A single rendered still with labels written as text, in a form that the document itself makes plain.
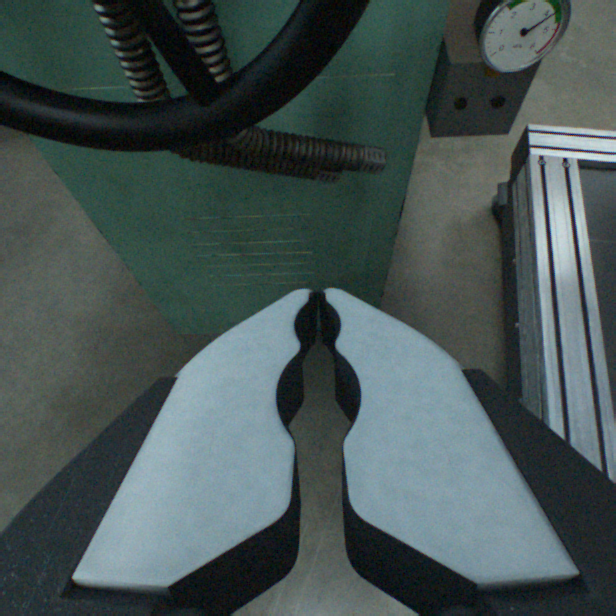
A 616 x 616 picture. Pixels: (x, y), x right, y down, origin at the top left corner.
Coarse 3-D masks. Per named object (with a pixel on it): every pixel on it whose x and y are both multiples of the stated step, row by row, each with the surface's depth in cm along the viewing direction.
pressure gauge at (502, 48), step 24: (504, 0) 30; (528, 0) 30; (552, 0) 30; (480, 24) 32; (504, 24) 32; (528, 24) 32; (552, 24) 32; (480, 48) 33; (504, 48) 33; (528, 48) 33; (552, 48) 33
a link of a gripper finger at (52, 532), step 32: (160, 384) 8; (128, 416) 8; (96, 448) 7; (128, 448) 7; (64, 480) 7; (96, 480) 7; (32, 512) 6; (64, 512) 6; (96, 512) 6; (0, 544) 6; (32, 544) 6; (64, 544) 6; (0, 576) 5; (32, 576) 5; (64, 576) 5; (0, 608) 5; (32, 608) 5; (64, 608) 5; (96, 608) 5; (128, 608) 5; (160, 608) 5
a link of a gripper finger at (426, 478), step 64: (320, 320) 12; (384, 320) 10; (384, 384) 8; (448, 384) 8; (384, 448) 7; (448, 448) 7; (384, 512) 6; (448, 512) 6; (512, 512) 6; (384, 576) 6; (448, 576) 5; (512, 576) 5; (576, 576) 5
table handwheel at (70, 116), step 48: (144, 0) 19; (336, 0) 19; (192, 48) 22; (288, 48) 21; (336, 48) 21; (0, 96) 23; (48, 96) 24; (192, 96) 23; (240, 96) 23; (288, 96) 23; (96, 144) 25; (144, 144) 25; (192, 144) 26
